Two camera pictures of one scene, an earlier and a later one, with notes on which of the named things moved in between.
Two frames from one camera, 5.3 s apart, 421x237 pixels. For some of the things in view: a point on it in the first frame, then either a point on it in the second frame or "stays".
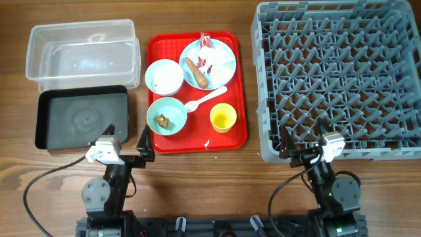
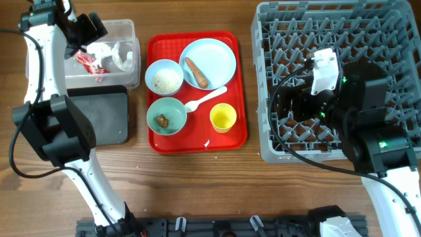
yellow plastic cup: x=222 y=116 stays
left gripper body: x=134 y=162 -> x=83 y=34
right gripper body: x=302 y=156 -> x=321 y=106
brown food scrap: x=162 y=120 stays
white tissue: x=223 y=70 -> x=127 y=65
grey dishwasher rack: x=354 y=64 stays
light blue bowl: x=164 y=77 stays
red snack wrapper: x=205 y=40 -> x=89 y=63
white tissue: x=210 y=57 -> x=100 y=49
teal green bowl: x=166 y=116 stays
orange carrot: x=201 y=79 stays
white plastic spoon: x=193 y=106 stays
